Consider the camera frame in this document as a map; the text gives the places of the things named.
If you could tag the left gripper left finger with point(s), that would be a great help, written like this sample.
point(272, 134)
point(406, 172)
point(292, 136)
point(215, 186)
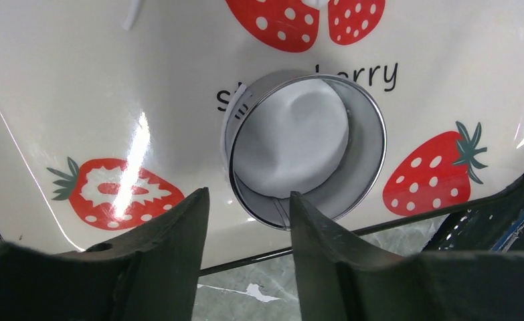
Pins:
point(147, 273)

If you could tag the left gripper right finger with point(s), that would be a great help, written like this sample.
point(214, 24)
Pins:
point(340, 276)

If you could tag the white dough ball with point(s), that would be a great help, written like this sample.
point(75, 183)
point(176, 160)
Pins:
point(293, 141)

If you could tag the strawberry pattern white tray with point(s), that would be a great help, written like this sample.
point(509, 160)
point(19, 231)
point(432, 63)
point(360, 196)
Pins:
point(112, 111)

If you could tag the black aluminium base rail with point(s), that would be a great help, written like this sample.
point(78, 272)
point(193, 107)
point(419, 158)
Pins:
point(489, 225)

